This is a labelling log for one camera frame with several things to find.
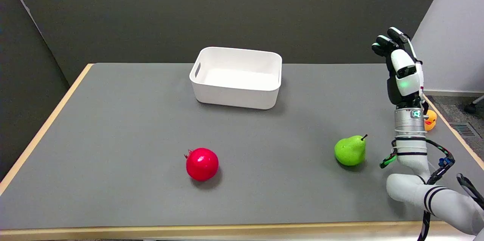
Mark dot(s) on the green pear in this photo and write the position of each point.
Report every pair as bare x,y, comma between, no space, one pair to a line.
350,151

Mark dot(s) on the metal floor vent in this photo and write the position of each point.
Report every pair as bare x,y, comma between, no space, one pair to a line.
463,129

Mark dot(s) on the yellow rubber duck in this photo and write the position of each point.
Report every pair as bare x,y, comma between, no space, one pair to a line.
430,120

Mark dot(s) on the black chair caster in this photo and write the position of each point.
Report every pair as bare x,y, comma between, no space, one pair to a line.
472,107

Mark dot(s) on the red pomegranate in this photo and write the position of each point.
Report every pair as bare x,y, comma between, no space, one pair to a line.
202,164

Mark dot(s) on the white plastic bin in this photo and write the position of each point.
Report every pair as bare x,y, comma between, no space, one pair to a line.
236,78

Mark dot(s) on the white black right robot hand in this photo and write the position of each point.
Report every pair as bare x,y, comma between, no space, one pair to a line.
405,78

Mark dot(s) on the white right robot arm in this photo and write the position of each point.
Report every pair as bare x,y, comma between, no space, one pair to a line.
412,157

